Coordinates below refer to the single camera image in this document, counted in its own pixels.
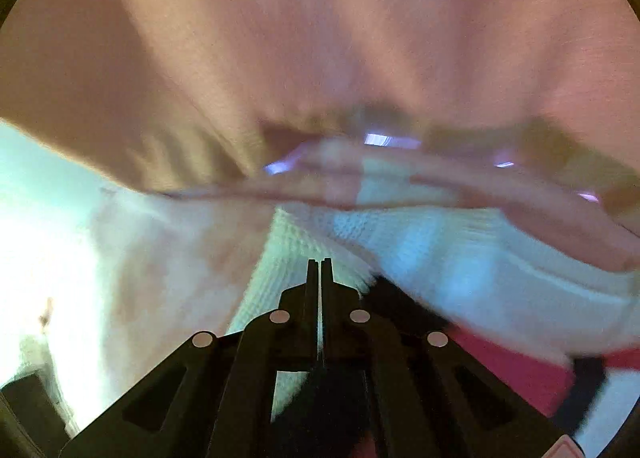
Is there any white knitted sweater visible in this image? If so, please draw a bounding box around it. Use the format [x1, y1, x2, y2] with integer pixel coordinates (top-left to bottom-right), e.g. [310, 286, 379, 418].
[225, 203, 640, 414]

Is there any pink printed blanket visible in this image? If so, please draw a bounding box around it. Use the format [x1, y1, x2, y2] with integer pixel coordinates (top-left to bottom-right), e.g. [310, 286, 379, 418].
[160, 133, 640, 271]

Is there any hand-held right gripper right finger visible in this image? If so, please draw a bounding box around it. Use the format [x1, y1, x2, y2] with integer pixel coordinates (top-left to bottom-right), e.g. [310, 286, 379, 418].
[321, 258, 581, 458]

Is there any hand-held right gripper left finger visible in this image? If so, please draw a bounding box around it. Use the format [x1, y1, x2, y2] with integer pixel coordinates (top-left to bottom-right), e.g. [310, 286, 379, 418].
[60, 260, 321, 458]

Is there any red cloth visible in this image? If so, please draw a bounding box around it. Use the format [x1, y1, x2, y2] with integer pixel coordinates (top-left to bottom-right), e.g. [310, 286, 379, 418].
[447, 328, 640, 424]

